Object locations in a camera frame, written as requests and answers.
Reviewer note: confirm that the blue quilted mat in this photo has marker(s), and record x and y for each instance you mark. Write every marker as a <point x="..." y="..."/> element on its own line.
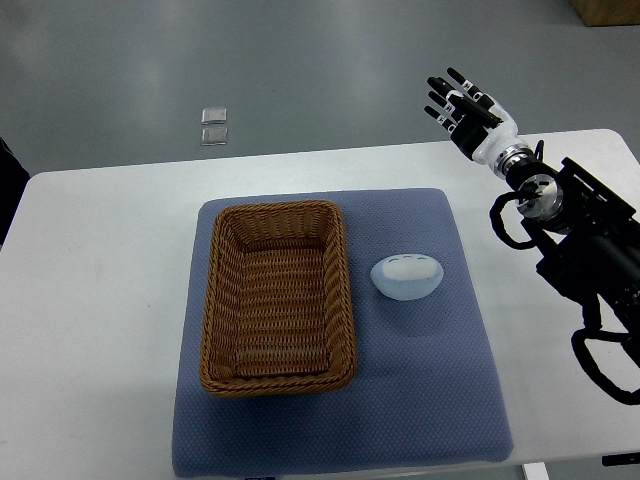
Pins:
<point x="426" y="391"/>

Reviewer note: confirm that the white table leg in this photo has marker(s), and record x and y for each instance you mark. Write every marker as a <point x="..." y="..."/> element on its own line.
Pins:
<point x="535" y="471"/>

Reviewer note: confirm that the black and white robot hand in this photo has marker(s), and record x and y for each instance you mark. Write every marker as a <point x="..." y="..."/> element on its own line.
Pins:
<point x="477" y="124"/>

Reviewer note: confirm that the brown wicker basket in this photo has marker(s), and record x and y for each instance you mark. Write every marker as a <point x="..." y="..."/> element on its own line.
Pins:
<point x="278" y="315"/>

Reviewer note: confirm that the black table bracket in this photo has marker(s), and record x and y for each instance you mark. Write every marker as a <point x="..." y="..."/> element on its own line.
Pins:
<point x="621" y="459"/>

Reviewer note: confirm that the upper metal floor plate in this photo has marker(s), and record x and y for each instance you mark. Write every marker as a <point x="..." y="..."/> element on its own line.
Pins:
<point x="214" y="115"/>

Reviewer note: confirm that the light blue round toy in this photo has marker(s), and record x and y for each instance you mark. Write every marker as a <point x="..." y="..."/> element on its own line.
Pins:
<point x="407" y="276"/>

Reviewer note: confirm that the black object at left edge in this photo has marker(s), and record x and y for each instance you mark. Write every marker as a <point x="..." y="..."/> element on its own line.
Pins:
<point x="14" y="178"/>

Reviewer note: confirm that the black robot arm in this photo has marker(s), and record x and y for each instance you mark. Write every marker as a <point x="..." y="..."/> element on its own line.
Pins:
<point x="589" y="242"/>

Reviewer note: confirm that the cardboard box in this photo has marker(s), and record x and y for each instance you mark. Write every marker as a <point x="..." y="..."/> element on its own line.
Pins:
<point x="604" y="13"/>

